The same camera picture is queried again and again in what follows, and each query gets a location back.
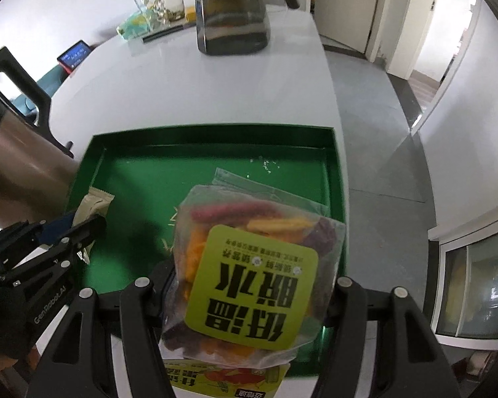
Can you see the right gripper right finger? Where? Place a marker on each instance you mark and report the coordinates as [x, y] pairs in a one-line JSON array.
[[409, 361]]

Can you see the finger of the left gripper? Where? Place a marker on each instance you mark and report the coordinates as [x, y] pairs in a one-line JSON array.
[[54, 230], [87, 227]]

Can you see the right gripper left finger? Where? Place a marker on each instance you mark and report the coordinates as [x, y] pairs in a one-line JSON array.
[[78, 360]]

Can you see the beige snack packet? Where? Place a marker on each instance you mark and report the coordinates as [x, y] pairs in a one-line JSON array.
[[95, 202]]

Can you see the clear bag red green label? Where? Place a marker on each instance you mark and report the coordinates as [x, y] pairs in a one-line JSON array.
[[225, 381]]

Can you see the dried fruit bag green label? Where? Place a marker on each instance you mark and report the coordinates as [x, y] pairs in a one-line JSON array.
[[253, 278]]

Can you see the copper and black thermos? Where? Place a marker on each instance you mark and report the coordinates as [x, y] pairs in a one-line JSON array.
[[36, 170]]

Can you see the green tray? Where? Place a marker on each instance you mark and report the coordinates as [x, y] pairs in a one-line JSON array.
[[150, 171]]

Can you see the teal sofa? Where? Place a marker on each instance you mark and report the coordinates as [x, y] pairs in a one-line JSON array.
[[50, 83]]

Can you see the red smart display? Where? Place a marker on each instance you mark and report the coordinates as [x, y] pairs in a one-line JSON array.
[[72, 57]]

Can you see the teal tissue pack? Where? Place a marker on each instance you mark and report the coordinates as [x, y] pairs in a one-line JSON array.
[[137, 25]]

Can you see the black remote stick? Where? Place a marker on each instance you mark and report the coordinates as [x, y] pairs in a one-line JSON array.
[[163, 33]]

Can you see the glass cup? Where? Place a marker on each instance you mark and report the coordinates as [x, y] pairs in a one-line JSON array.
[[161, 12]]

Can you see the yellow box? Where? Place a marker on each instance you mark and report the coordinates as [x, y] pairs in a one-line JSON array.
[[190, 14]]

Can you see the dark glass kettle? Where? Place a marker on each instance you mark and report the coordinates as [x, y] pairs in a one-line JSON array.
[[231, 27]]

